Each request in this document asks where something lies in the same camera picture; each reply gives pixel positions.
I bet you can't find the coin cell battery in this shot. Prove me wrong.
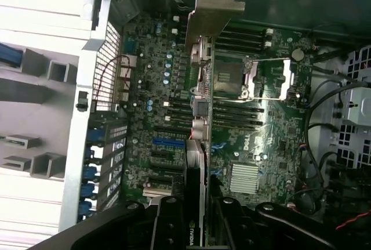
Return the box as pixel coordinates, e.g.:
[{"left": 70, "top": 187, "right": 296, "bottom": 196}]
[{"left": 291, "top": 48, "right": 305, "bottom": 62}]

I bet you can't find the silver chipset heat sink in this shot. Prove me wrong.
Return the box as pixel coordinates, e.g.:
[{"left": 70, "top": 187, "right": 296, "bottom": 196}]
[{"left": 230, "top": 162, "right": 260, "bottom": 195}]

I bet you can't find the grey parts rack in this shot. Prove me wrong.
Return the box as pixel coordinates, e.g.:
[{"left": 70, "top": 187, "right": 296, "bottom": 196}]
[{"left": 0, "top": 47, "right": 81, "bottom": 181}]

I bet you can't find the black open pc case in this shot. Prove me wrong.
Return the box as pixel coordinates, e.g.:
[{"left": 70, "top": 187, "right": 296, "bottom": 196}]
[{"left": 56, "top": 0, "right": 371, "bottom": 250}]

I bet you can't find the blue card retainer strip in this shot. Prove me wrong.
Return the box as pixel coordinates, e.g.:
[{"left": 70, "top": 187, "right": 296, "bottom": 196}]
[{"left": 82, "top": 128, "right": 101, "bottom": 216}]

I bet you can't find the metal socket cover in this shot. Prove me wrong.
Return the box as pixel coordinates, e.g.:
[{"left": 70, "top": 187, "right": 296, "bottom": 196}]
[{"left": 242, "top": 58, "right": 293, "bottom": 102}]

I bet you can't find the metal disk bay cage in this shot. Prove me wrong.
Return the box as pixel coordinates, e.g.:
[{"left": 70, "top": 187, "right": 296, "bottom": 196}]
[{"left": 336, "top": 45, "right": 371, "bottom": 172}]

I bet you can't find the cpu socket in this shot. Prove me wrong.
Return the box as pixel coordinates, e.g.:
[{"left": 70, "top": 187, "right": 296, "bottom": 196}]
[{"left": 213, "top": 55, "right": 253, "bottom": 100}]

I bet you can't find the blue expansion slot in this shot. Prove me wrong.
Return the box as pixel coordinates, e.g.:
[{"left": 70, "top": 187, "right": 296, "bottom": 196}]
[{"left": 152, "top": 137, "right": 227, "bottom": 151}]

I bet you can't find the green motherboard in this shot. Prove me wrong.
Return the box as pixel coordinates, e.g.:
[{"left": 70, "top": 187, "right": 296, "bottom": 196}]
[{"left": 120, "top": 15, "right": 315, "bottom": 213}]

